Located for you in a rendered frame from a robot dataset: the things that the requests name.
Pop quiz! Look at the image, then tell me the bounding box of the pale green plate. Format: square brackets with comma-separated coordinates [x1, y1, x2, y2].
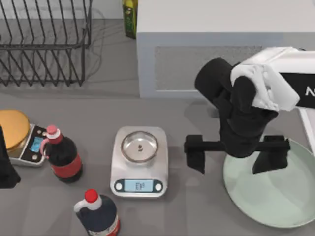
[222, 138, 315, 229]

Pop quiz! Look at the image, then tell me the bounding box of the silver kitchen scale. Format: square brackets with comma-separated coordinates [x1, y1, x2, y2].
[110, 125, 169, 199]

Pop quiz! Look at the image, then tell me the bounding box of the dark jug with red cap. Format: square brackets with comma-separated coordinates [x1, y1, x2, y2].
[73, 188, 122, 236]

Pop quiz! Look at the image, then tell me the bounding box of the pale microwave oven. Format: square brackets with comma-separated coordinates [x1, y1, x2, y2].
[136, 0, 315, 99]

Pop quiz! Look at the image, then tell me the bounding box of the dark bottle with pink cap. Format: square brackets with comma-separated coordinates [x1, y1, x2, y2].
[40, 124, 84, 184]

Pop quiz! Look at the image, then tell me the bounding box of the green bottle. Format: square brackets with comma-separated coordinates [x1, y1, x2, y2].
[122, 0, 139, 40]

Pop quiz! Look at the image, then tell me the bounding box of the kitchen scale with yellow plate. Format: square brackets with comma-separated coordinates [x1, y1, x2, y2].
[0, 109, 49, 168]

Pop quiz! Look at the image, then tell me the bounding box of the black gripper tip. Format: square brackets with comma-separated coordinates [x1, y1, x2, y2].
[0, 125, 21, 189]

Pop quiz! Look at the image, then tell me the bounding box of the black wire dish rack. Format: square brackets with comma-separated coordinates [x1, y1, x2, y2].
[0, 0, 95, 87]

